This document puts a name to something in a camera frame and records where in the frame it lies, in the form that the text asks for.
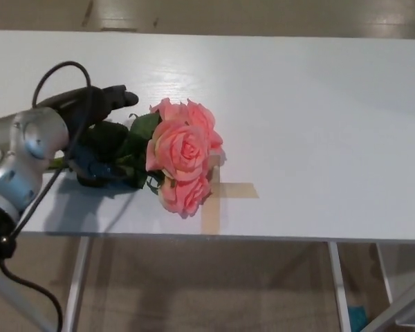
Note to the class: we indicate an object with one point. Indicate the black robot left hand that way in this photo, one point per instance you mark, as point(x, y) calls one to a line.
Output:
point(97, 103)

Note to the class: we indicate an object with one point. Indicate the pink artificial rose bouquet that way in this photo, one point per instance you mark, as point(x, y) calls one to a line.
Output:
point(183, 148)

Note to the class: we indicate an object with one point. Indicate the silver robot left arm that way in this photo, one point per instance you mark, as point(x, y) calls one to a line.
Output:
point(24, 148)

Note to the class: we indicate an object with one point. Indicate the long beige tape strip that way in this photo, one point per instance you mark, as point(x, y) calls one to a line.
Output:
point(211, 216)

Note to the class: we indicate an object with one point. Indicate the short beige tape strip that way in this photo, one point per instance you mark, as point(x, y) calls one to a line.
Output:
point(240, 190)

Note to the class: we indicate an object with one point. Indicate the white table leg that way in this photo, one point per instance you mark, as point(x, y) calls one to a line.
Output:
point(76, 283)
point(339, 287)
point(384, 273)

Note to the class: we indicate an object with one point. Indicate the teal object on floor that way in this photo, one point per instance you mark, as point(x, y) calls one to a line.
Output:
point(359, 318)

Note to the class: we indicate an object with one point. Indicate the grey metal stand frame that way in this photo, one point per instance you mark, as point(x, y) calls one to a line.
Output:
point(24, 307)
point(406, 304)

